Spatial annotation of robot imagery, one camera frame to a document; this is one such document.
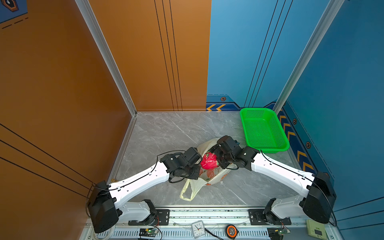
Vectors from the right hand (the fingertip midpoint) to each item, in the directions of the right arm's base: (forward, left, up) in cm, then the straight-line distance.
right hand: (208, 154), depth 79 cm
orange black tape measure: (-33, -9, -12) cm, 36 cm away
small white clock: (-31, +6, -14) cm, 35 cm away
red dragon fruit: (-6, 0, +4) cm, 7 cm away
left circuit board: (-33, +29, -16) cm, 46 cm away
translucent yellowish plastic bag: (-7, 0, -13) cm, 15 cm away
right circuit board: (-33, -32, -18) cm, 49 cm away
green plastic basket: (+28, -43, -16) cm, 54 cm away
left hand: (-8, +6, -4) cm, 11 cm away
